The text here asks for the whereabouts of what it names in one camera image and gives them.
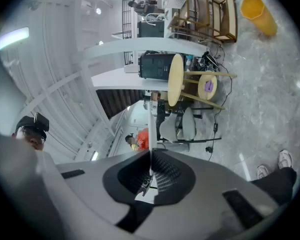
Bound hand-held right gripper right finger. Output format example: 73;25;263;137
134;148;285;240

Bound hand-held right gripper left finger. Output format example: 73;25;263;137
37;149;151;240

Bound white plate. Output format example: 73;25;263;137
134;100;158;206

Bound round wooden table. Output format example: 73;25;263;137
167;53;238;111

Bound person's white sneaker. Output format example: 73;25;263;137
256;164;270;180
277;149;294;170

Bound gray upholstered chair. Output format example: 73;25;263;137
174;106;222;144
159;113;179;144

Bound person's black trousers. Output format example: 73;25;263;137
249;166;298;206

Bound red plastic bag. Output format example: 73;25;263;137
136;127;150;151

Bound person's face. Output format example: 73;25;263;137
11;127;46;152

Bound dark wooden staircase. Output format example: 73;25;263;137
96;88;145;120

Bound person's black cap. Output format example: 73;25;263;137
14;115;49;140

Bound small round wooden stool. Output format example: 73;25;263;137
197;73;218;101

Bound pile of black electronics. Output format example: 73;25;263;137
186;51;220;72

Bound black equipment case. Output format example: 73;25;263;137
136;20;165;39
137;53;177;81

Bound dark wooden chair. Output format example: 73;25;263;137
168;0;223;46

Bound long ceiling light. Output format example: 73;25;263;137
0;26;30;52

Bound light wooden rack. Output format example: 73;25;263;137
204;0;238;43

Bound black metal railing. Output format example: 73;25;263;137
121;0;136;40

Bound yellow plastic bin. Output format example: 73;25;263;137
240;0;278;37

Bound black head camera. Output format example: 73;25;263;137
33;112;50;133

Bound black floor cable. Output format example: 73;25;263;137
205;42;233;162

